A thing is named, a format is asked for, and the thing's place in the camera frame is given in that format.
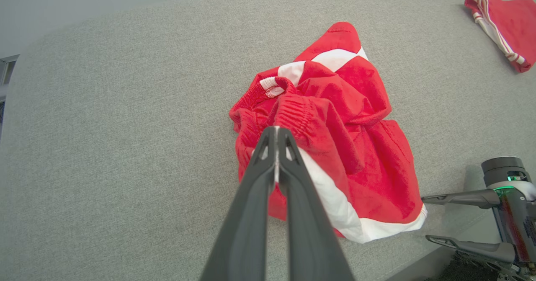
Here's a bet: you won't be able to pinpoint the red Bulls 23 jersey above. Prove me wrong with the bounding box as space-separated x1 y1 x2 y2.
464 0 536 73

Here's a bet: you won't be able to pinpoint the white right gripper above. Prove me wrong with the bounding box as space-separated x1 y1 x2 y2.
421 180 536 273

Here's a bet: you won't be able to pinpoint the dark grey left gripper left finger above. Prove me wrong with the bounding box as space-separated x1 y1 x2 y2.
200 126 279 281

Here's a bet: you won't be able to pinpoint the red shorts with white panels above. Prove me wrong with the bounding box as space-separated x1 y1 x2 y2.
229 21 428 245

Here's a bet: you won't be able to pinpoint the grey metal cart frame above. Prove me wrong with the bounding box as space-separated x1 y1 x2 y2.
0 54 21 103

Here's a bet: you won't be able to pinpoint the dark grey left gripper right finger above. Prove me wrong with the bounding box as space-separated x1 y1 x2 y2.
277 127 356 281

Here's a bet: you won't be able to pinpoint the grey fabric sofa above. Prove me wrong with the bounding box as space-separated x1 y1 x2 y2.
0 0 536 281

